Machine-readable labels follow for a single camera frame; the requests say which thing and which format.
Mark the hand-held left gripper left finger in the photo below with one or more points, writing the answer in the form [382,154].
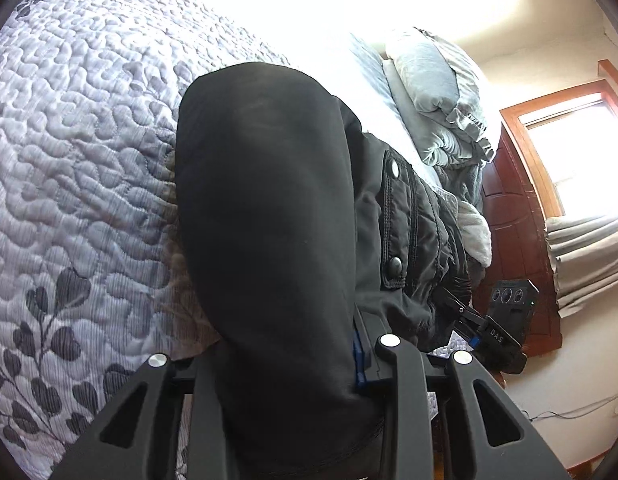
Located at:
[201,410]

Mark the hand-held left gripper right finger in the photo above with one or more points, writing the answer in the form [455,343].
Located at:
[360,360]

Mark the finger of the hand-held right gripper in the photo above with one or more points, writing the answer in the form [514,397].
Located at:
[466,312]

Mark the black puffer jacket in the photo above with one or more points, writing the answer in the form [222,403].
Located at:
[269,240]

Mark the white fleece cloth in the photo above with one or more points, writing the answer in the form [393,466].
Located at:
[476,232]

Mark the grey curtain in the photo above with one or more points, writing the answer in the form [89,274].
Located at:
[586,260]

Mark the grey blanket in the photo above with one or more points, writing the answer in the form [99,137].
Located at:
[464,185]

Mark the white bed sheet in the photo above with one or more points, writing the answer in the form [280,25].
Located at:
[384,90]

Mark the grey ruffled pillow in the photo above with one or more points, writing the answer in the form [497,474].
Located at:
[439,75]

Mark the grey quilted leaf-print bedspread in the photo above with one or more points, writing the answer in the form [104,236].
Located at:
[84,160]

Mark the wooden window frame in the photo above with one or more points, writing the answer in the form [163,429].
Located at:
[531,130]

